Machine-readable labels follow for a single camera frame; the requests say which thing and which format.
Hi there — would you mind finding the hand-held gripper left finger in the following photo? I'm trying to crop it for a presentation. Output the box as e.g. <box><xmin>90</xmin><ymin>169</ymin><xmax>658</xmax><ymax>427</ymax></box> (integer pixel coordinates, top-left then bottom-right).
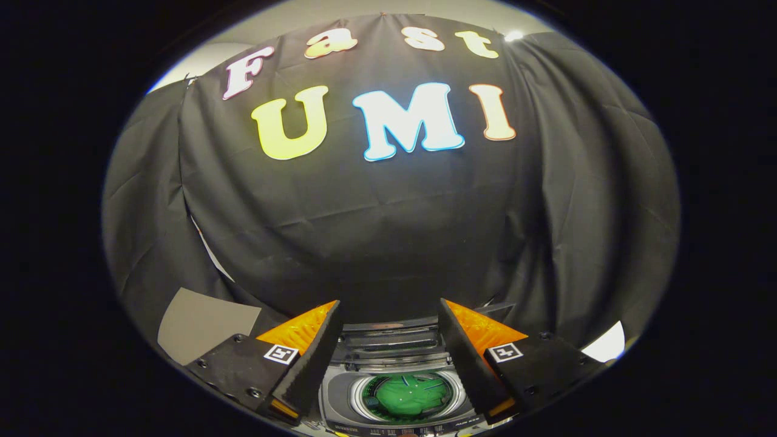
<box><xmin>184</xmin><ymin>299</ymin><xmax>344</xmax><ymax>425</ymax></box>

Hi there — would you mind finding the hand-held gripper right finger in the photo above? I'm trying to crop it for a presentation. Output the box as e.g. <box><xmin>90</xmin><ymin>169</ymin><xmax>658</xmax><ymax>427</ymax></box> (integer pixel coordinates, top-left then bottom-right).
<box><xmin>438</xmin><ymin>298</ymin><xmax>608</xmax><ymax>425</ymax></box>

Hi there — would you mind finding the grey washing machine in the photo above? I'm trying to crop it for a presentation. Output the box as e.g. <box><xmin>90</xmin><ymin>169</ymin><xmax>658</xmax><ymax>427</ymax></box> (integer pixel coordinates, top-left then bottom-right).
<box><xmin>304</xmin><ymin>325</ymin><xmax>504</xmax><ymax>437</ymax></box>

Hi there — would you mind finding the green polo shirt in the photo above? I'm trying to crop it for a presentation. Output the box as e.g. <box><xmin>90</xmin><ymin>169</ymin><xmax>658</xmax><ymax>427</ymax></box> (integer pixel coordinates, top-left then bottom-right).
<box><xmin>364</xmin><ymin>373</ymin><xmax>453</xmax><ymax>421</ymax></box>

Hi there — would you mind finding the dark grey cabinet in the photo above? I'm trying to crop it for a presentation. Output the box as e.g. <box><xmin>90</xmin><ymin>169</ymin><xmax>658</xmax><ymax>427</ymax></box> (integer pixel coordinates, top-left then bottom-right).
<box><xmin>158</xmin><ymin>288</ymin><xmax>262</xmax><ymax>366</ymax></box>

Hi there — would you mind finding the white board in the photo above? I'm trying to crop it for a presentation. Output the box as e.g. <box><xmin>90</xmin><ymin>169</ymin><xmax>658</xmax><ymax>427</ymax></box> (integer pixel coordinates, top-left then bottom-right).
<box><xmin>582</xmin><ymin>320</ymin><xmax>626</xmax><ymax>364</ymax></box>

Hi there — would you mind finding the black backdrop cloth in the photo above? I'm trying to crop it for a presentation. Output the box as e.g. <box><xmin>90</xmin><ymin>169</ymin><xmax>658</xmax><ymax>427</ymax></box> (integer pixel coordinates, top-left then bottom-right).
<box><xmin>102</xmin><ymin>13</ymin><xmax>680</xmax><ymax>365</ymax></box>

